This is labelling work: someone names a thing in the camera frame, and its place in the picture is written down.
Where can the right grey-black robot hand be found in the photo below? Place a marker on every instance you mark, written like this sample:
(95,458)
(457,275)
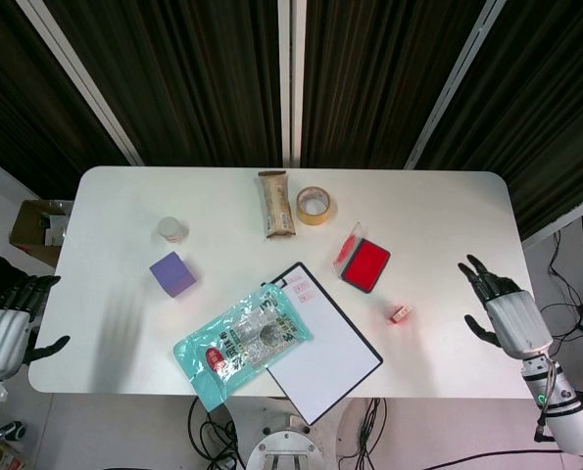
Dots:
(514,318)

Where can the small red stamp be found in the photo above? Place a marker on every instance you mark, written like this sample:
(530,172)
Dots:
(400,314)

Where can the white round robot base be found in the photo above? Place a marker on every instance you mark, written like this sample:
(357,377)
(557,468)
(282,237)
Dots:
(285,445)

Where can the red ink pad clear lid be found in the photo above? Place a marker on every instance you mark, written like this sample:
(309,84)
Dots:
(367,264)

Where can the brown cardboard box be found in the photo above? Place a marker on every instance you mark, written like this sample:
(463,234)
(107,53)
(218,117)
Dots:
(29,235)

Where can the colourful printed small box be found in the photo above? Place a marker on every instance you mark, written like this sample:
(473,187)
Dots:
(2,455)

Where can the purple cube block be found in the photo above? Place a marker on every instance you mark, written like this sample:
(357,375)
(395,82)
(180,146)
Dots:
(172,274)

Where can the small white jar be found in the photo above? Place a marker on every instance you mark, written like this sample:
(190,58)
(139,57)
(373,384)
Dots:
(169,229)

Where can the yellow tape roll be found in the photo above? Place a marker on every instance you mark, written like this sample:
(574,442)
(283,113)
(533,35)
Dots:
(320,215)

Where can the teal cleaning cloth package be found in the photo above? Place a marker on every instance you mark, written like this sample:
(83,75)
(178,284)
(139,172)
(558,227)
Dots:
(232,347)

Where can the brown wrapped snack bar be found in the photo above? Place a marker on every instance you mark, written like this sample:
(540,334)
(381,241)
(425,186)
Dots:
(276,205)

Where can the dark pleated curtain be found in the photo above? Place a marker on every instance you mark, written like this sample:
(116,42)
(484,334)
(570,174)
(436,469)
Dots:
(198,73)

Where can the white frame rail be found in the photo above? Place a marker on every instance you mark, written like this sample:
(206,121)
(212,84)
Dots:
(565,218)

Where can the white board black frame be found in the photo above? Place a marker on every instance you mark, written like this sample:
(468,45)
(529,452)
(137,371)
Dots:
(327,362)

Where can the white slanted frame post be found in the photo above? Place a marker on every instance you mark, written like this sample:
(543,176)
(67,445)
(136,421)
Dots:
(82,80)
(455,83)

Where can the white upright frame post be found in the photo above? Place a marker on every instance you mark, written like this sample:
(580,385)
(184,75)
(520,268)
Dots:
(291,78)

